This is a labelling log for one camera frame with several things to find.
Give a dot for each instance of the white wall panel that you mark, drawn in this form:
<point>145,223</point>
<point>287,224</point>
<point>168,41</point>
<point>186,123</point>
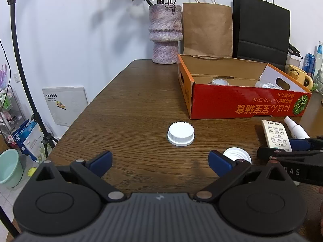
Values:
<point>65,105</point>

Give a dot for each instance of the clear tape roll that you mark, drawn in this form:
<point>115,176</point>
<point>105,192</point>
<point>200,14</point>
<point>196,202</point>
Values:
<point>219,82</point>

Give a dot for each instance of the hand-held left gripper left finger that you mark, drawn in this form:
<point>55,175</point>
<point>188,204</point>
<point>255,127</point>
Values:
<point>102,162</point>

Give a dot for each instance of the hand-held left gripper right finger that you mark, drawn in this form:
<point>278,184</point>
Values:
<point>219,163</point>

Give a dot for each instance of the white spray bottle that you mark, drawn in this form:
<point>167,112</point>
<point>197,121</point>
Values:
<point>296,128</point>

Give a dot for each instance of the purple plastic item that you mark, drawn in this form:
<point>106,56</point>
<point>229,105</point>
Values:
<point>3,77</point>

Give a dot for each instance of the clear water bottle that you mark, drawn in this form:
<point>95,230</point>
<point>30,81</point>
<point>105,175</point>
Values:
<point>319,60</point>

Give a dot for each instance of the pink marbled ceramic vase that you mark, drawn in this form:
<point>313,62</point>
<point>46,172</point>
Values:
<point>165,32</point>

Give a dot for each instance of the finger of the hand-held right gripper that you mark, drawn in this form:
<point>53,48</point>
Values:
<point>282,153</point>
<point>300,144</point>

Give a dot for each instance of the cream bear mug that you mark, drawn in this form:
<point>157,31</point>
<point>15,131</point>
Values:
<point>296,74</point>

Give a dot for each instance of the small yellow item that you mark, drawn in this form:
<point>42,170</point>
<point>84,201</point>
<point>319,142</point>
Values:
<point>32,171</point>

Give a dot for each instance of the white wall outlet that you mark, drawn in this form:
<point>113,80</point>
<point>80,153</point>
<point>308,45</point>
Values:
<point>17,78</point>

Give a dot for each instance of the metal storage rack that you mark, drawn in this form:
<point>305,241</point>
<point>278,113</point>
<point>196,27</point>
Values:
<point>10,111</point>

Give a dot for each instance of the white labelled container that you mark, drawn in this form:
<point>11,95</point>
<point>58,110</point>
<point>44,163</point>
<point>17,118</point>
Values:
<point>267,85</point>

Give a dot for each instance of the white remote control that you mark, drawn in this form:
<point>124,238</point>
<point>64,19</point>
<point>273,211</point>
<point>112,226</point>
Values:
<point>275,133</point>

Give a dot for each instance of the black light stand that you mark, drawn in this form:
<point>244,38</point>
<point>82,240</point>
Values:
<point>18,55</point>

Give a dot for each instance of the brown paper bag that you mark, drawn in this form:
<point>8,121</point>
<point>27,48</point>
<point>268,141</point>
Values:
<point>207,27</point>

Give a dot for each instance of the black paper bag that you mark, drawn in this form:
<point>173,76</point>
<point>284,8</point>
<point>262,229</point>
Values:
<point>262,30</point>

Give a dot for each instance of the white lid with inner rings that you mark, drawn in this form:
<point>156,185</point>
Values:
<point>238,154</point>

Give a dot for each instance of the mint green bucket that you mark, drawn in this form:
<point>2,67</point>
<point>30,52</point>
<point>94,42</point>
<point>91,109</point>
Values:
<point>10,169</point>

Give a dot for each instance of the white ribbed lid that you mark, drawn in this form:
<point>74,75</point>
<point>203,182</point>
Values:
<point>180,133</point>

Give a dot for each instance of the clear container with black clips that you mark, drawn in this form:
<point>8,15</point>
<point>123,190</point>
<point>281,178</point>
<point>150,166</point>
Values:
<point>294,58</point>

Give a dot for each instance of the blue and white bag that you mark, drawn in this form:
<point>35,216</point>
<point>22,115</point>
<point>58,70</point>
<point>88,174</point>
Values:
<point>29,141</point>

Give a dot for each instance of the person's right hand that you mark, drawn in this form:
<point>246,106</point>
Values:
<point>321,206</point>

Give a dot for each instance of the red and white cardboard box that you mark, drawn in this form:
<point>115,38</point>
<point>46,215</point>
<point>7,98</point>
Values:
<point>227,103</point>

